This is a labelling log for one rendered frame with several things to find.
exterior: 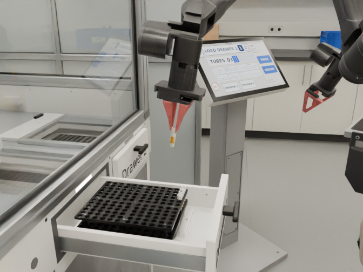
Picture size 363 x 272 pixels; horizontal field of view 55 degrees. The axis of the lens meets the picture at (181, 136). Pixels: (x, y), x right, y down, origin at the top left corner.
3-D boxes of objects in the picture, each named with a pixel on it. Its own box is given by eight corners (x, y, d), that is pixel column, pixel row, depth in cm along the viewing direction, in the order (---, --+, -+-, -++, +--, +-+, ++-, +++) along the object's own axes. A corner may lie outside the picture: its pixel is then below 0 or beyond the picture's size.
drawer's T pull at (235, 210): (239, 205, 81) (240, 201, 81) (237, 224, 75) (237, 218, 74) (224, 204, 82) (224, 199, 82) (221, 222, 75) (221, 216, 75)
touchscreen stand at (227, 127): (287, 257, 198) (309, 80, 164) (230, 293, 173) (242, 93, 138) (226, 217, 236) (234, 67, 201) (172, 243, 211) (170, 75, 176)
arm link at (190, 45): (203, 35, 67) (204, 33, 72) (168, 29, 67) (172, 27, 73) (196, 70, 69) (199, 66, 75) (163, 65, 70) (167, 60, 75)
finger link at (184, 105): (183, 138, 74) (190, 96, 71) (151, 130, 75) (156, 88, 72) (189, 128, 80) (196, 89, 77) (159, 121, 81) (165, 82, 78)
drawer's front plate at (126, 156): (148, 155, 130) (147, 127, 126) (119, 192, 103) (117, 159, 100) (143, 155, 130) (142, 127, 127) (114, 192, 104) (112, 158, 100)
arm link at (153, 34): (205, -1, 70) (202, 26, 78) (149, -11, 70) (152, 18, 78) (194, 48, 65) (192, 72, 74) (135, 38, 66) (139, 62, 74)
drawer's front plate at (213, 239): (226, 209, 95) (228, 173, 91) (213, 287, 68) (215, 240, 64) (220, 209, 95) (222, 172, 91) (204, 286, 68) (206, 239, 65)
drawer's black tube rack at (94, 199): (187, 210, 91) (187, 189, 89) (172, 254, 75) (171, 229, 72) (108, 201, 95) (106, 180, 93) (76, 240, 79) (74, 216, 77)
